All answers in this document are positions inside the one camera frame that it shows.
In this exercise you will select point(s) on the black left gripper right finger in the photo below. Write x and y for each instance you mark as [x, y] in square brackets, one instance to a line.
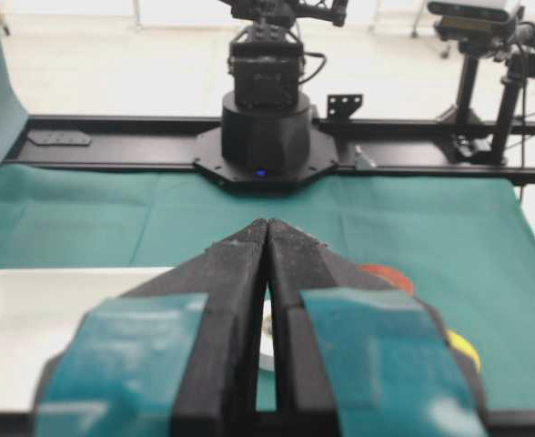
[356, 356]

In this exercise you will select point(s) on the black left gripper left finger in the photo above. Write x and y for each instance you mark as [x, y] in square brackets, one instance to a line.
[174, 356]

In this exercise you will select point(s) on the white tape roll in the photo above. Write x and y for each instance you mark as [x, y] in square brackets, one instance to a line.
[266, 347]

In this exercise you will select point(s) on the yellow tape roll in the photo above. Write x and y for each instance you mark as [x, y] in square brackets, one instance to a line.
[461, 344]

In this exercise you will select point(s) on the red tape roll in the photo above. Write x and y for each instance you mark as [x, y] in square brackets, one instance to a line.
[391, 275]

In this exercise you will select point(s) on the white plastic case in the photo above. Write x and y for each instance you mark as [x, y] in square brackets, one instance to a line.
[40, 310]

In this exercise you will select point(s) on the green table cloth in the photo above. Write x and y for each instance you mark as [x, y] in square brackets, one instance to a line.
[463, 242]

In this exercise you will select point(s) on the black angle bracket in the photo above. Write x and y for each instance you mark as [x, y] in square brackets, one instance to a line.
[343, 106]

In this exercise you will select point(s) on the camera on black stand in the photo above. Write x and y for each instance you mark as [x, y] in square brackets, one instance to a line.
[487, 35]

